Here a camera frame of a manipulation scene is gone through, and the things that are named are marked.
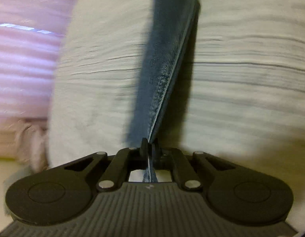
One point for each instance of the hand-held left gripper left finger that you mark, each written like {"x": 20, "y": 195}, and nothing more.
{"x": 144, "y": 150}

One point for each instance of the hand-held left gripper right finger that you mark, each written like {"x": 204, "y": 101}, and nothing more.
{"x": 154, "y": 153}

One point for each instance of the blue denim jeans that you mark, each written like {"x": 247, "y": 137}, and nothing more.
{"x": 162, "y": 54}

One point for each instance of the pinkish fuzzy cloth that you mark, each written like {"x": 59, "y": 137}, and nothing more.
{"x": 31, "y": 140}

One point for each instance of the grey striped bed cover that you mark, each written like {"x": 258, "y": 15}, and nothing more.
{"x": 241, "y": 79}

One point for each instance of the pink mattress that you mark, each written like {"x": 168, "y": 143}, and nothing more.
{"x": 19, "y": 66}

